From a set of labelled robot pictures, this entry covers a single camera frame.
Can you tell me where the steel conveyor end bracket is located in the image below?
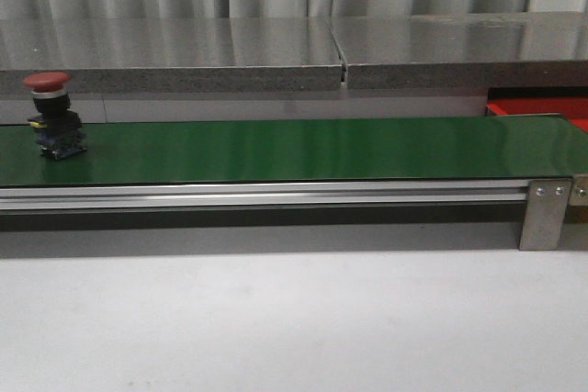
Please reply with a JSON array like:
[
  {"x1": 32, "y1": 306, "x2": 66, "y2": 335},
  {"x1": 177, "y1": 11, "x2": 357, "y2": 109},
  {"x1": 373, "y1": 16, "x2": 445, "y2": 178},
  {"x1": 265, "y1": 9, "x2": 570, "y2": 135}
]
[{"x1": 569, "y1": 174, "x2": 588, "y2": 207}]

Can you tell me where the red plastic tray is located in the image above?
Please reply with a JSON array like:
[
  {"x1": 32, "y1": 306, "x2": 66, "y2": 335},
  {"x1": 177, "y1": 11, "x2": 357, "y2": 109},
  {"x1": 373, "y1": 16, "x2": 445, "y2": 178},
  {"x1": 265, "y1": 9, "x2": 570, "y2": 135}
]
[{"x1": 486, "y1": 96, "x2": 587, "y2": 132}]

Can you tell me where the aluminium conveyor frame rail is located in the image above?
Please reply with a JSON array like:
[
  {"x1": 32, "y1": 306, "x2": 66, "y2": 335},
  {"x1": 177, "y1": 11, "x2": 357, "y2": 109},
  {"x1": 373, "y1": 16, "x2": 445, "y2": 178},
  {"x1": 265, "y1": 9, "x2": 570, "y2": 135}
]
[{"x1": 1, "y1": 179, "x2": 530, "y2": 212}]

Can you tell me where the grey stone countertop slab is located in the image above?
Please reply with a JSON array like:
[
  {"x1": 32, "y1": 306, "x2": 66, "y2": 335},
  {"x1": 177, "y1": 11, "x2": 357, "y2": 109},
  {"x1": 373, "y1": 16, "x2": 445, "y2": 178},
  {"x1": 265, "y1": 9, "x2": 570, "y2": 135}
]
[
  {"x1": 1, "y1": 18, "x2": 343, "y2": 94},
  {"x1": 330, "y1": 12, "x2": 587, "y2": 90}
]

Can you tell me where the grey stone countertop right slab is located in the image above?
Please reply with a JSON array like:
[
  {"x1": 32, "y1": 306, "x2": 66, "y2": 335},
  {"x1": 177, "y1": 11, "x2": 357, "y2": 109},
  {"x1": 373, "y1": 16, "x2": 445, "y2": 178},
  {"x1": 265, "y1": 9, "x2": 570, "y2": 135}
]
[{"x1": 330, "y1": 12, "x2": 587, "y2": 90}]

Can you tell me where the steel conveyor leg bracket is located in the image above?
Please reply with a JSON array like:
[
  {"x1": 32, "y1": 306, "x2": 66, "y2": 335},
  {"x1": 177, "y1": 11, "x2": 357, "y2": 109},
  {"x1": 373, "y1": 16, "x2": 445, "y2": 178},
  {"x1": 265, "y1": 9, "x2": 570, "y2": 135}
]
[{"x1": 519, "y1": 178, "x2": 571, "y2": 252}]

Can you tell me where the green conveyor belt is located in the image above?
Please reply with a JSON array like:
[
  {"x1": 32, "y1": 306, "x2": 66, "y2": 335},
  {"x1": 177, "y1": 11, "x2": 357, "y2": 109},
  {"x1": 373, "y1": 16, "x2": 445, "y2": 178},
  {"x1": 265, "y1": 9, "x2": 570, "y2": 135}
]
[{"x1": 1, "y1": 116, "x2": 587, "y2": 186}]

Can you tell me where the grey stone countertop left slab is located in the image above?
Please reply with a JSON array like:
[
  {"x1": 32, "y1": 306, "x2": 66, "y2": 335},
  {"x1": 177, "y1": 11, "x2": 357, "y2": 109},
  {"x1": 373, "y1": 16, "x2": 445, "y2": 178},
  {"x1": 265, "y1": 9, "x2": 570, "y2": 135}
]
[{"x1": 1, "y1": 18, "x2": 343, "y2": 94}]

